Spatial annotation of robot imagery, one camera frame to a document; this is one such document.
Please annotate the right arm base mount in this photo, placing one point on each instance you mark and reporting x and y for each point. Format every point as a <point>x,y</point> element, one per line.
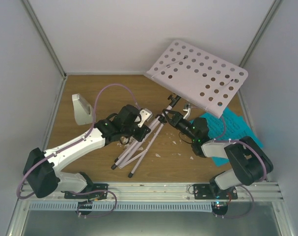
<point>220,199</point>

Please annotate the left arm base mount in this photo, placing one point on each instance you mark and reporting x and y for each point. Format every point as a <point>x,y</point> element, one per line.
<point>95,191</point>

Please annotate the white metronome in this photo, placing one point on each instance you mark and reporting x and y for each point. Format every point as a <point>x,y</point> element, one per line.
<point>82,110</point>

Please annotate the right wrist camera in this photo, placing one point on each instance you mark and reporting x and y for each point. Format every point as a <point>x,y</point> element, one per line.
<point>187,109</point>

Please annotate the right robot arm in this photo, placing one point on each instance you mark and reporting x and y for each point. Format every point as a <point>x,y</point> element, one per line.
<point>248,161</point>

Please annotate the grey slotted cable duct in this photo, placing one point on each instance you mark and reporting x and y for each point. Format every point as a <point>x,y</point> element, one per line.
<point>123,206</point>

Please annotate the aluminium rail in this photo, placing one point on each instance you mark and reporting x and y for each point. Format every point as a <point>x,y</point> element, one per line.
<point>182,192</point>

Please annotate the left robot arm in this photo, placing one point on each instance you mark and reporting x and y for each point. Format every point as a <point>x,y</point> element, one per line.
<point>44,169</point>

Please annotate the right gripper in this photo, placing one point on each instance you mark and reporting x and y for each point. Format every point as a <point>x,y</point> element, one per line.
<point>175,120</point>

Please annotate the pink music stand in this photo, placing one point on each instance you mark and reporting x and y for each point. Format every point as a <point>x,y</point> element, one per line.
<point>194,75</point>

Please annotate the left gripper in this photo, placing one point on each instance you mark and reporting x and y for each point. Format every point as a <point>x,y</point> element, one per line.
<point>139,136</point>

